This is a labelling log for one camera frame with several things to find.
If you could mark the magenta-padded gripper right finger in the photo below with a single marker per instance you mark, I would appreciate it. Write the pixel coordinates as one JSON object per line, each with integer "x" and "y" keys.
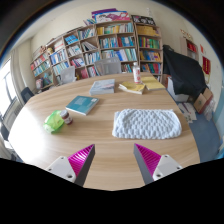
{"x": 148, "y": 159}

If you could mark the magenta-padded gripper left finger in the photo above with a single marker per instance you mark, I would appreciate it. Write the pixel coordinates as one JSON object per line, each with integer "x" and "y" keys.
{"x": 83, "y": 159}

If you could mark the white waffle towel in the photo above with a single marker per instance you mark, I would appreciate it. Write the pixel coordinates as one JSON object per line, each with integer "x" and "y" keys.
{"x": 146, "y": 124}

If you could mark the small red-labelled jar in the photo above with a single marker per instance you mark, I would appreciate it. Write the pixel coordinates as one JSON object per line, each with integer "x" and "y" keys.
{"x": 67, "y": 117}

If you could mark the green plastic bag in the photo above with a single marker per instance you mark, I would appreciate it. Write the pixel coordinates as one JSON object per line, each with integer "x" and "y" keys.
{"x": 52, "y": 122}

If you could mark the teal book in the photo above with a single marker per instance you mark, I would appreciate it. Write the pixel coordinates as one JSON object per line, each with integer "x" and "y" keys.
{"x": 81, "y": 104}

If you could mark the paper sheets on floor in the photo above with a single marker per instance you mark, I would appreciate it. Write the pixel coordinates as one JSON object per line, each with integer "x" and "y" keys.
{"x": 187, "y": 111}

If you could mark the white box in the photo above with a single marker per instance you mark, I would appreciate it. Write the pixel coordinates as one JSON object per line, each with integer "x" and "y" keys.
{"x": 176, "y": 92}

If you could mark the thick yellow book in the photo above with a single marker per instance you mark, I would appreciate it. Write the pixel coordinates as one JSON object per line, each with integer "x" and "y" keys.
{"x": 132, "y": 87}

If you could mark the grey book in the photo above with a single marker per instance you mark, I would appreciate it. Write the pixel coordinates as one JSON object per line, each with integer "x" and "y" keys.
{"x": 102, "y": 86}

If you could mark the thin yellow book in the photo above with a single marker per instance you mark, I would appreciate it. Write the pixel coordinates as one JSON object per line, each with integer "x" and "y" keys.
{"x": 152, "y": 83}

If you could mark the cardboard box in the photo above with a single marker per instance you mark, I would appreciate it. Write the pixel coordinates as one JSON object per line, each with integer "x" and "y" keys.
{"x": 202, "y": 101}

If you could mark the white radiator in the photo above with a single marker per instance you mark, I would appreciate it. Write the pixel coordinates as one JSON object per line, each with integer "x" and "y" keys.
{"x": 11, "y": 113}

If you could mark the light grey chair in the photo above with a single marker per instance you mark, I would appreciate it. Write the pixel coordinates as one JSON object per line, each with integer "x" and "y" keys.
{"x": 68, "y": 75}

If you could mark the clear bottle with red label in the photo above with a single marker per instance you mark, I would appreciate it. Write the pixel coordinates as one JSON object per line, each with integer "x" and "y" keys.
{"x": 136, "y": 74}

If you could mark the dark chair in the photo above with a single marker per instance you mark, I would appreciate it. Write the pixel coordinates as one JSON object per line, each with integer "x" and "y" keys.
{"x": 26, "y": 94}

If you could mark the black cloth cover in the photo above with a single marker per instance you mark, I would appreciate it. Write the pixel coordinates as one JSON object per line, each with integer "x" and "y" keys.
{"x": 183, "y": 71}

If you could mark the grey mesh office chair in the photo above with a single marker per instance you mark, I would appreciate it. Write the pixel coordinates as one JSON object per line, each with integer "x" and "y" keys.
{"x": 108, "y": 66}

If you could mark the wooden bookshelf unit with books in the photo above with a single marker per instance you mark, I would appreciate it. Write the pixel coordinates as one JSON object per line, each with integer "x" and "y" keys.
{"x": 113, "y": 41}

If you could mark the red wall banner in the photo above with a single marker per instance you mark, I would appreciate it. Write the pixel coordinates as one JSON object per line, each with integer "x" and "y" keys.
{"x": 206, "y": 65}

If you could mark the small wall shelf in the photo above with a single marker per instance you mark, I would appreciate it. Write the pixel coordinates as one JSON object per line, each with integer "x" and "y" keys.
{"x": 190, "y": 45}

